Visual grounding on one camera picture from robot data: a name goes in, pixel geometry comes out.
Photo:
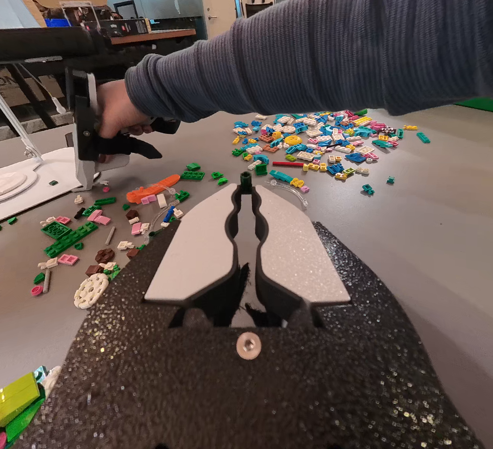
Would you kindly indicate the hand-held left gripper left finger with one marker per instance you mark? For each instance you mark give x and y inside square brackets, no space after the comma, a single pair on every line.
[188,248]

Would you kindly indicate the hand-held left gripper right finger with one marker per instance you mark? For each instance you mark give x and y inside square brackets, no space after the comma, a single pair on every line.
[300,252]

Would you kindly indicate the dark green lego piece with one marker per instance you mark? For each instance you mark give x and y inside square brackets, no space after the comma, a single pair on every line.
[245,180]

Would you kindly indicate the person's right forearm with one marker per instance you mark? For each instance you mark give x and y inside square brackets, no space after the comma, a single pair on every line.
[308,52]

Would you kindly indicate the blue lego piece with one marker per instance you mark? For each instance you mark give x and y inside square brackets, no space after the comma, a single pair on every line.
[168,215]

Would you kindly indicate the clear curved lego piece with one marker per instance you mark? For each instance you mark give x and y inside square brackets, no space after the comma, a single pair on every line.
[152,225]
[292,191]

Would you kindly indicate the orange lego brick separator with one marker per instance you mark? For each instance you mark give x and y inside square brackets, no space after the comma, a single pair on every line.
[154,191]

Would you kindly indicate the green studded lego plate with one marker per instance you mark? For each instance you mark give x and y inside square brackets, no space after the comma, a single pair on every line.
[192,176]

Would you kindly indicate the grey lego rod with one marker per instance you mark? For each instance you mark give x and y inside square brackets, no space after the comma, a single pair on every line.
[46,281]
[110,235]

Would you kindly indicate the green lego slope brick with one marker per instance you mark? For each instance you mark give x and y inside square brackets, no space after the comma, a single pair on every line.
[192,166]

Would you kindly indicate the red lego rod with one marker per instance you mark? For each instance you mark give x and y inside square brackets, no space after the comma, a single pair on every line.
[289,164]

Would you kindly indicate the white round lego plate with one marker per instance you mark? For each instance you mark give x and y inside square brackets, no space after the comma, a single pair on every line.
[90,291]

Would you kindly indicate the pile of colourful lego pieces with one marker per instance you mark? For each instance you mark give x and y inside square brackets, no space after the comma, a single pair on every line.
[292,140]

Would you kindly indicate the green pink brown lego scatter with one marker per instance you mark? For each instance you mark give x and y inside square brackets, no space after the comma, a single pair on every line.
[69,243]

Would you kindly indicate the green long lego plate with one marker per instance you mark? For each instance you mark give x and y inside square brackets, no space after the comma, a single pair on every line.
[69,243]

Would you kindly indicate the green holed lego plate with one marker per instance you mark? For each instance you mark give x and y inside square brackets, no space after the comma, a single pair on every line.
[57,230]

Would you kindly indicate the lime green lego brick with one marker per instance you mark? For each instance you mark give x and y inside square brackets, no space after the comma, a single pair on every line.
[17,399]

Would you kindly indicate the person's right hand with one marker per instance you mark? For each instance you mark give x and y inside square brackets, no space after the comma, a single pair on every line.
[115,108]

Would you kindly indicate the blue bin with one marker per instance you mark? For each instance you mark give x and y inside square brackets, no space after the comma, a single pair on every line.
[57,22]

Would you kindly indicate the cardboard box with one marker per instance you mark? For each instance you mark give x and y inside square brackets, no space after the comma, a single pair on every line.
[46,88]

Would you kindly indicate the black box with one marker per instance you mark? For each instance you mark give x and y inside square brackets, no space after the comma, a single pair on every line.
[129,27]

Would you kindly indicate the white paper board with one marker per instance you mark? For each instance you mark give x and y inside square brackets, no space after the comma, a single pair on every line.
[57,166]

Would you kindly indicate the wooden shelf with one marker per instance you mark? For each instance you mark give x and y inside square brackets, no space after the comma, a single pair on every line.
[169,34]

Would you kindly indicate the white round disc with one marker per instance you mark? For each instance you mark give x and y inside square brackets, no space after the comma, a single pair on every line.
[15,185]

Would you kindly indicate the black chair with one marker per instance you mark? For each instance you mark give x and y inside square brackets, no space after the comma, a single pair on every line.
[258,9]

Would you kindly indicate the green mat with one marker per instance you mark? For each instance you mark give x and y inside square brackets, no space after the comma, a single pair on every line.
[475,105]

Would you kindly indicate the bright green lego base plate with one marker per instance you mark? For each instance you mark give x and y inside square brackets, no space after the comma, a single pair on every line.
[23,424]

